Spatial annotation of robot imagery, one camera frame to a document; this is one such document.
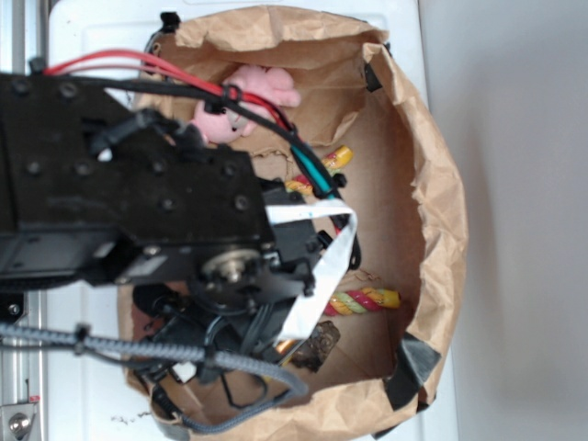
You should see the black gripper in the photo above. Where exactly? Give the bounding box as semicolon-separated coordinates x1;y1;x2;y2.
132;178;332;387

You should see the yellow sponge with dark scourer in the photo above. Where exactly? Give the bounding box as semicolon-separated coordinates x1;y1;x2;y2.
275;321;341;372

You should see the pink plush bunny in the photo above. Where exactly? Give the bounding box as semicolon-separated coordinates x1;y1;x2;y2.
190;64;301;144

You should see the brown paper bag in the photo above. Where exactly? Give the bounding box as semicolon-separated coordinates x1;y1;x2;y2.
117;5;469;441

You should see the white flat ribbon cable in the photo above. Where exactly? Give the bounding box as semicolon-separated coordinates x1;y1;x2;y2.
265;199;359;344

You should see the multicolour twisted rope toy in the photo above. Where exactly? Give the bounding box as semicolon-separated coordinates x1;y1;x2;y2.
283;145;402;318

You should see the teal cable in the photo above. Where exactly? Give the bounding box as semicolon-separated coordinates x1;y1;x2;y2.
290;141;335;199

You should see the grey braided cable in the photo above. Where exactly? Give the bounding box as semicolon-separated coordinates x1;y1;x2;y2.
0;321;310;435

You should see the red wire pair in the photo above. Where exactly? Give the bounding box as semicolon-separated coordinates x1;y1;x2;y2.
44;50;295;132

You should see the aluminium extrusion frame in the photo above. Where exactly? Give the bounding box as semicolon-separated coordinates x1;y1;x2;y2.
1;1;51;440

